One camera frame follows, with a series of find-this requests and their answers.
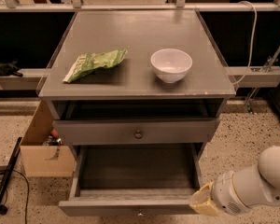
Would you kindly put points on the padded gripper body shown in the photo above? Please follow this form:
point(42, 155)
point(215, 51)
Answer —
point(228, 192)

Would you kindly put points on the grey drawer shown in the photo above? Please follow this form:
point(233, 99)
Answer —
point(133, 180)
point(142, 131)

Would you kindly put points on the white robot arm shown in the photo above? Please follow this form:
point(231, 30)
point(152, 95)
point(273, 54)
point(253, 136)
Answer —
point(236, 193)

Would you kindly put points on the grey top drawer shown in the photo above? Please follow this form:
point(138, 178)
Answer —
point(142, 131)

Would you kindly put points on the grey wooden drawer cabinet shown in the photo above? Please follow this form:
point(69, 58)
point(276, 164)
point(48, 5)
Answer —
point(131, 90)

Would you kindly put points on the white bowl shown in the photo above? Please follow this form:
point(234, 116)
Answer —
point(170, 65)

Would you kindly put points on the cardboard box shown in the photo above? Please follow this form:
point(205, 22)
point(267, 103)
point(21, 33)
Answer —
point(40, 160)

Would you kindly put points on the green chip bag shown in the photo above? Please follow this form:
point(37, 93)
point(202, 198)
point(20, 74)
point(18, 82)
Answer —
point(89, 62)

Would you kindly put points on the black bag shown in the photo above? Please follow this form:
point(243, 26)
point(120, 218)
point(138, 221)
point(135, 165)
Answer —
point(10, 69)

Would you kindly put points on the black bar with cable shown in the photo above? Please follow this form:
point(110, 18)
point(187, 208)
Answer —
point(5, 174)

